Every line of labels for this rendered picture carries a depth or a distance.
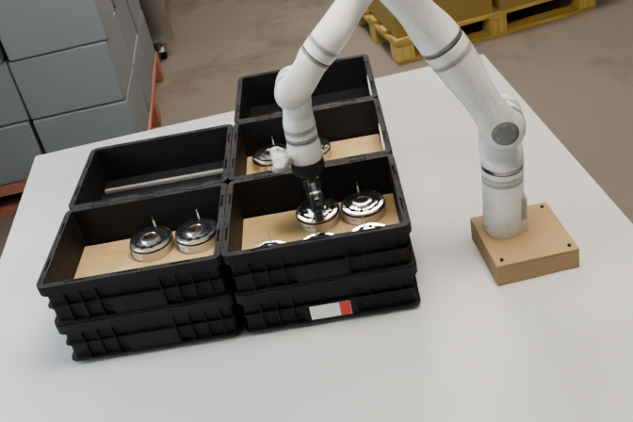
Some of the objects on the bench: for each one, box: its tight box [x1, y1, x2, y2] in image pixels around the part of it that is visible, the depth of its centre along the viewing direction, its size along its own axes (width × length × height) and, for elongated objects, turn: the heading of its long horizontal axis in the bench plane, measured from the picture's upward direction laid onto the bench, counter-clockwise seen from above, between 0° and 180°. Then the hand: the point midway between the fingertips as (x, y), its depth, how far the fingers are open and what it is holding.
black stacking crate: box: [234, 245, 421, 333], centre depth 181 cm, size 40×30×12 cm
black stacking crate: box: [55, 278, 244, 362], centre depth 183 cm, size 40×30×12 cm
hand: (316, 209), depth 178 cm, fingers open, 5 cm apart
